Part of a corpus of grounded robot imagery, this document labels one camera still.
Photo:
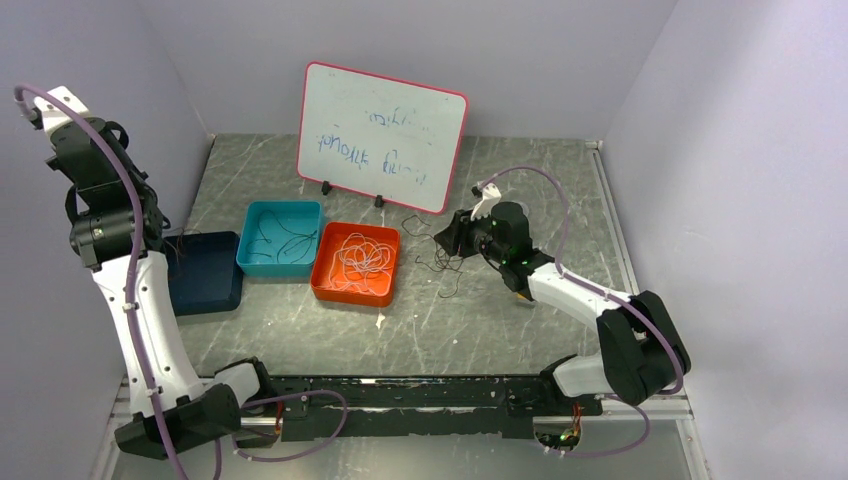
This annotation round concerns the pink framed whiteboard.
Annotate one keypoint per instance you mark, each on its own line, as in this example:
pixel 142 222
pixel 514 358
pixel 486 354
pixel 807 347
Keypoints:
pixel 379 136

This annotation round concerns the aluminium frame rail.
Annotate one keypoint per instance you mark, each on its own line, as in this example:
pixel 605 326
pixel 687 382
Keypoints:
pixel 629 278

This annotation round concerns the light blue tray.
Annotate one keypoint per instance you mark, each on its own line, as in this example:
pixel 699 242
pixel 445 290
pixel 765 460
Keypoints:
pixel 280 239

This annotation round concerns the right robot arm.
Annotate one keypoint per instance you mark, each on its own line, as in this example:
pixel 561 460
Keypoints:
pixel 641 353

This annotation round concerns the orange tray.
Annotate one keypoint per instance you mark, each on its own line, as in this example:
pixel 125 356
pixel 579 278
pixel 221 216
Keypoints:
pixel 356 264

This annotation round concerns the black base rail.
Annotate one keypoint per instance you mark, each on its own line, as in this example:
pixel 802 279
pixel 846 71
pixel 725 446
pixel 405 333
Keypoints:
pixel 508 405

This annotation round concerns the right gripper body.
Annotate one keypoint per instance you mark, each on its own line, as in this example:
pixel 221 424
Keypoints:
pixel 472 233

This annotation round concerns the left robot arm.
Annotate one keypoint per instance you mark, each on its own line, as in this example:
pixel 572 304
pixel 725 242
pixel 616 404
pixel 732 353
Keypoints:
pixel 117 231

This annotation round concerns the dark blue tray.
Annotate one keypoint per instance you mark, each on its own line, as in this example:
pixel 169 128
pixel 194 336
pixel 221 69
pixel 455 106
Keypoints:
pixel 203 275

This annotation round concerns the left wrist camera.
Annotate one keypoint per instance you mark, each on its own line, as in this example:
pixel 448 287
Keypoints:
pixel 52 116

